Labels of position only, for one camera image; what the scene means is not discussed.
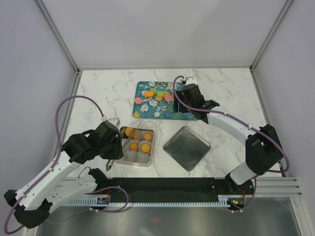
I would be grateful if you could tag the white cable duct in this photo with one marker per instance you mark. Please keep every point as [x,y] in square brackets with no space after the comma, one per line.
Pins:
[90,201]

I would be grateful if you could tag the orange flower cookie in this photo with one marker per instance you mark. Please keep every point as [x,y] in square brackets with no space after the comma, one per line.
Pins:
[148,94]

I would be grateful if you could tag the green cookie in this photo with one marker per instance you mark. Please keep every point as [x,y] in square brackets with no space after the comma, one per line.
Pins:
[154,91]
[160,93]

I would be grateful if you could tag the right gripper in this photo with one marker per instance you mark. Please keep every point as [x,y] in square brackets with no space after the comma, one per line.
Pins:
[175,105]

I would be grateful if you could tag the plain round orange cookie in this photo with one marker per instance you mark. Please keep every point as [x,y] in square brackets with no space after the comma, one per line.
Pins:
[134,146]

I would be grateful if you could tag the large orange cookie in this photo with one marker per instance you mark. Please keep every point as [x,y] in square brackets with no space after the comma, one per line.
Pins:
[128,131]

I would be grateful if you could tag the green cookie right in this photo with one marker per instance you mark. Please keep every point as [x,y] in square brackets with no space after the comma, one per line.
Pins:
[160,93]

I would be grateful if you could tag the green cookie left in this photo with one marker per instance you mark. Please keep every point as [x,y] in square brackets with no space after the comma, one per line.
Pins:
[154,91]

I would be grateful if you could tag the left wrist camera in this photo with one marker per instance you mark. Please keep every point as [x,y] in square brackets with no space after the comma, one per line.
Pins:
[114,121]

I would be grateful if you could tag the square cookie tin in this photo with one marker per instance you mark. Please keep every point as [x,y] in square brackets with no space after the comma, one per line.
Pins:
[137,158]

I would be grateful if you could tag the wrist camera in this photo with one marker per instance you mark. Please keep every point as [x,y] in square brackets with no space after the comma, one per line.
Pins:
[114,121]
[188,81]

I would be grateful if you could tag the metal tongs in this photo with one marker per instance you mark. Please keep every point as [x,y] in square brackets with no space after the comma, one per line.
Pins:
[120,147]

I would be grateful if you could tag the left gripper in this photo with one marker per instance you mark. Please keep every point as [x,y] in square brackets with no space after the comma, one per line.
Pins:
[117,153]

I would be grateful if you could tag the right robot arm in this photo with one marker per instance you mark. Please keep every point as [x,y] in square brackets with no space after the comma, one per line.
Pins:
[262,146]

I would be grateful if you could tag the round dotted orange cookie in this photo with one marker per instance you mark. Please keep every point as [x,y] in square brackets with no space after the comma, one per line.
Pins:
[145,148]

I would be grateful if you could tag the square metal tin lid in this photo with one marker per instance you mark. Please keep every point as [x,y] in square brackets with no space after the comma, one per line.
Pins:
[186,148]

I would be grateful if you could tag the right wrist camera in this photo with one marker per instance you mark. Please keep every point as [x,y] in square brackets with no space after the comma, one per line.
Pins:
[188,81]

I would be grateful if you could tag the teal floral tray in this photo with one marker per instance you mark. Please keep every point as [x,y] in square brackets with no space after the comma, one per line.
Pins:
[152,109]

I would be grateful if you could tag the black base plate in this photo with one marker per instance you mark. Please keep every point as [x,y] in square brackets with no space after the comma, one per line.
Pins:
[177,189]

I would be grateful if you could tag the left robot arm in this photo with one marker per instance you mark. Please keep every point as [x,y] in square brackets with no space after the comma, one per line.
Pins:
[33,203]

